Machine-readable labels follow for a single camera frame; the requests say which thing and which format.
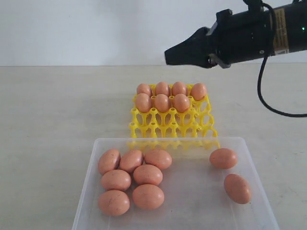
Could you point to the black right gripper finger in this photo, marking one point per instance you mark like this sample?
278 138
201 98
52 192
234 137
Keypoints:
193 51

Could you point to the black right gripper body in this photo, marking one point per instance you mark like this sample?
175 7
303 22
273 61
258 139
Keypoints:
247 36

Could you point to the brown egg tray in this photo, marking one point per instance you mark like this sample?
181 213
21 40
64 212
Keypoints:
144 88
179 88
162 88

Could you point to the brown egg bin bottom edge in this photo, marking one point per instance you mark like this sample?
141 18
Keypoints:
181 103

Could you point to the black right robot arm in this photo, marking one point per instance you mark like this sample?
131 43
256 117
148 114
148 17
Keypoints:
296 25

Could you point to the yellow plastic egg tray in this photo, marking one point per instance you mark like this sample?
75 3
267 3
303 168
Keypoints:
197 121

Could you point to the brown egg centre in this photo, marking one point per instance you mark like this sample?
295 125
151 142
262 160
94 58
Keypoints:
159 158

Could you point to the brown egg upper middle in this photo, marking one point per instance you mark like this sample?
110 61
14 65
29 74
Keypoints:
131 160

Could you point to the brown egg top right corner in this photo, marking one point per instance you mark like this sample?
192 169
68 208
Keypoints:
148 174

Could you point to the clear plastic bin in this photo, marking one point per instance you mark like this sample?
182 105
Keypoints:
195 198

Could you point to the brown egg large upper left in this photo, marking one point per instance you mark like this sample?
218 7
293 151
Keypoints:
109 161

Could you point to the brown egg lower right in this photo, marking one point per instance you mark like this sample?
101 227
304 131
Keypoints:
116 180

